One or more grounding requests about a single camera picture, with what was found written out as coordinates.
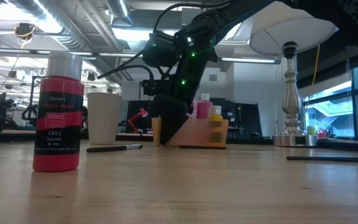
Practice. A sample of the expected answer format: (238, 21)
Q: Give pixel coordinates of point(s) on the black ceiling spotlight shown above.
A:
(91, 76)

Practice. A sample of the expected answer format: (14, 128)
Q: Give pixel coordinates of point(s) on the small red objects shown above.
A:
(325, 133)

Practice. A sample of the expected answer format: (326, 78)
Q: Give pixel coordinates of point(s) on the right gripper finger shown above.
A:
(176, 112)
(163, 130)

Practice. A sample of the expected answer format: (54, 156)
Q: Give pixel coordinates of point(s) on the black marker pen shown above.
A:
(110, 148)

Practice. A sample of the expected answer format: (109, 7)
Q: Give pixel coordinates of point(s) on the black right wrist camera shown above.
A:
(160, 49)

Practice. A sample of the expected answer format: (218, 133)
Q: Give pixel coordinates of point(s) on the red desk lamp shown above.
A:
(141, 112)

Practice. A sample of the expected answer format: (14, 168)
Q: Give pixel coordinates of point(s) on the silver ventilation duct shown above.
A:
(118, 7)

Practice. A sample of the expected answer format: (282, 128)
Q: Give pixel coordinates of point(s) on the white cup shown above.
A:
(104, 118)

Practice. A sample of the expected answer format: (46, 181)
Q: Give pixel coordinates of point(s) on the thin black paint brush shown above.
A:
(204, 147)
(322, 158)

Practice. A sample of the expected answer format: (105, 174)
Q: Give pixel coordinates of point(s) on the orange plastic bin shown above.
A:
(197, 133)

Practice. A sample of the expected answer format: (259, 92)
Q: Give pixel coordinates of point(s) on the small yellow-green object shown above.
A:
(311, 130)

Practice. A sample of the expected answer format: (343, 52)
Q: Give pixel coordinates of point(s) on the red scarlet paint bottle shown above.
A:
(58, 130)

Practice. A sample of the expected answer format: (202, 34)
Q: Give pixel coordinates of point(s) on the yellow black striped paint bottle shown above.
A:
(215, 124)

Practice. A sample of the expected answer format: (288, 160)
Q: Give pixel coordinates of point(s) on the silver table lamp white shade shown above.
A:
(291, 102)

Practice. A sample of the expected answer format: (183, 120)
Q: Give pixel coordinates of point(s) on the long ceiling light bar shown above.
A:
(120, 55)

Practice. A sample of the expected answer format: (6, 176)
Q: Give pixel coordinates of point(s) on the grey ceiling box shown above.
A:
(186, 14)

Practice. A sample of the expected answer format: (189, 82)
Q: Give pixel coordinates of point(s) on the coral pink paint bottle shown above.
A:
(204, 109)

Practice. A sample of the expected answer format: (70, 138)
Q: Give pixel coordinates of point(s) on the background robot station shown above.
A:
(26, 121)

